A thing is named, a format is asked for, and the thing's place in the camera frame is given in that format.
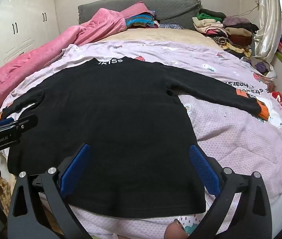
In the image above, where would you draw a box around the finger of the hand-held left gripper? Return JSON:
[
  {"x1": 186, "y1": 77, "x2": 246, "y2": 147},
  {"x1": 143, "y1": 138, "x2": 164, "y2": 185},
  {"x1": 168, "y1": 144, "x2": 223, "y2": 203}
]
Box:
[
  {"x1": 0, "y1": 117, "x2": 15, "y2": 130},
  {"x1": 11, "y1": 114, "x2": 39, "y2": 135}
]

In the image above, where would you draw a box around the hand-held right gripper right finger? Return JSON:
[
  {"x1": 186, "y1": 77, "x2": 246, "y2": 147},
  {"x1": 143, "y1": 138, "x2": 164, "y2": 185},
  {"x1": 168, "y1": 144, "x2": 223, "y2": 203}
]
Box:
[{"x1": 188, "y1": 144, "x2": 272, "y2": 239}]

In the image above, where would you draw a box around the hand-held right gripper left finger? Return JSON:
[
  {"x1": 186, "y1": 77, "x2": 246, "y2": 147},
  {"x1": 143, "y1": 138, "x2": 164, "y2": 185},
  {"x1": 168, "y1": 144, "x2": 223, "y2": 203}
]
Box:
[{"x1": 7, "y1": 143, "x2": 91, "y2": 239}]

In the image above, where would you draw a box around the black sweater with orange cuffs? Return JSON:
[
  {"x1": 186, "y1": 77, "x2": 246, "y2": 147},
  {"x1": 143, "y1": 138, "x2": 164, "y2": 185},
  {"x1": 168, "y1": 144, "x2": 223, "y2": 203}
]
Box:
[{"x1": 2, "y1": 58, "x2": 271, "y2": 218}]

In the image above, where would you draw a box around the pile of folded clothes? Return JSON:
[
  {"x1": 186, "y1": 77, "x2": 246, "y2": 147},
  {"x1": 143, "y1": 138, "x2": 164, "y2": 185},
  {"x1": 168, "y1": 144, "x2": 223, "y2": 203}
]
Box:
[{"x1": 192, "y1": 8, "x2": 260, "y2": 60}]

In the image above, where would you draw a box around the person's right hand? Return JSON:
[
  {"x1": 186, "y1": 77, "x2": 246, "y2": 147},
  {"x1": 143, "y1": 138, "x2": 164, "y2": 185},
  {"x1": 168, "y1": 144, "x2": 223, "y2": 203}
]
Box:
[{"x1": 164, "y1": 218, "x2": 189, "y2": 239}]

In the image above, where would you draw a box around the pink strawberry printed quilt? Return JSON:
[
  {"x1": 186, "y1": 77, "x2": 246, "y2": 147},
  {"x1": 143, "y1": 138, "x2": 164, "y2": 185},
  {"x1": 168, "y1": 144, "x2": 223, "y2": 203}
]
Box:
[{"x1": 0, "y1": 41, "x2": 282, "y2": 239}]

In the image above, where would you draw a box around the pink plush blanket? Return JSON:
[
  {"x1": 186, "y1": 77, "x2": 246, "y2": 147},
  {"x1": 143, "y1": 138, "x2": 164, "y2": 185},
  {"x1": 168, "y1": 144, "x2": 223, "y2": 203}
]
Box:
[{"x1": 0, "y1": 1, "x2": 154, "y2": 120}]

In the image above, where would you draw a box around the white wardrobe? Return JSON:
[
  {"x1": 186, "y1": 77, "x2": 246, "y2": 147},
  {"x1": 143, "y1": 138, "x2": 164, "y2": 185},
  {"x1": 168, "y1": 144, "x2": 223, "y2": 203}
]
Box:
[{"x1": 0, "y1": 0, "x2": 59, "y2": 87}]

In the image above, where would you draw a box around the red plastic bag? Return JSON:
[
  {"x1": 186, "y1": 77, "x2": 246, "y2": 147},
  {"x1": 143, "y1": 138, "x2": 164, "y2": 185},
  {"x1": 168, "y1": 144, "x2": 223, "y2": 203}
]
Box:
[{"x1": 271, "y1": 91, "x2": 282, "y2": 116}]

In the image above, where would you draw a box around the bag with purple cloth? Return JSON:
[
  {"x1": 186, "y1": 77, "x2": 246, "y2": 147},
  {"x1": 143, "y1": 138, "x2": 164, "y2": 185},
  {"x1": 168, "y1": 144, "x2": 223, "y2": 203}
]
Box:
[{"x1": 242, "y1": 57, "x2": 278, "y2": 80}]

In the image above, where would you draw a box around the beige bed sheet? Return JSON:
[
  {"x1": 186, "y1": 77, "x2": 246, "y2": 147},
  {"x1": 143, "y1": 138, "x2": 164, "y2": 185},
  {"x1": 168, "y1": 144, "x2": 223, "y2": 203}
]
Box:
[{"x1": 96, "y1": 26, "x2": 221, "y2": 53}]

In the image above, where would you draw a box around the teal striped cloth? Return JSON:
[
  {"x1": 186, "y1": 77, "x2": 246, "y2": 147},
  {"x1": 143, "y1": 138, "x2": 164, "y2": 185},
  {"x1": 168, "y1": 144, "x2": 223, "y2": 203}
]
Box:
[{"x1": 125, "y1": 11, "x2": 160, "y2": 29}]

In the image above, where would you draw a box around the cream curtain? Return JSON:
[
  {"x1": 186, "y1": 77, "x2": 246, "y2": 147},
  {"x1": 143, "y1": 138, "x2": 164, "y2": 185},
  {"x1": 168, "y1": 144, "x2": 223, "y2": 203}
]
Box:
[{"x1": 253, "y1": 0, "x2": 282, "y2": 63}]

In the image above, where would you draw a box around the grey quilted headboard cover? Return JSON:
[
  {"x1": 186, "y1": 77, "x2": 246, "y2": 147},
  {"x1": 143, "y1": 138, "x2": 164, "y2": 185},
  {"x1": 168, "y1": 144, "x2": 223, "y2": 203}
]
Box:
[{"x1": 77, "y1": 0, "x2": 202, "y2": 30}]

